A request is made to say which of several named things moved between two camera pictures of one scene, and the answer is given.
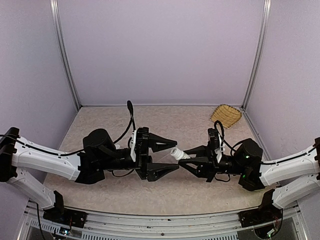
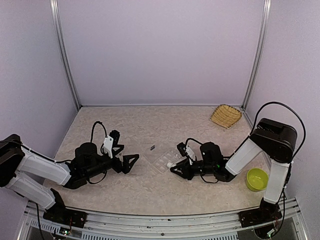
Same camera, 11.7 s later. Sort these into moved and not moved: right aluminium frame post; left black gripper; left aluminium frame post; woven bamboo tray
Moved: left black gripper
Not moved: left aluminium frame post; woven bamboo tray; right aluminium frame post
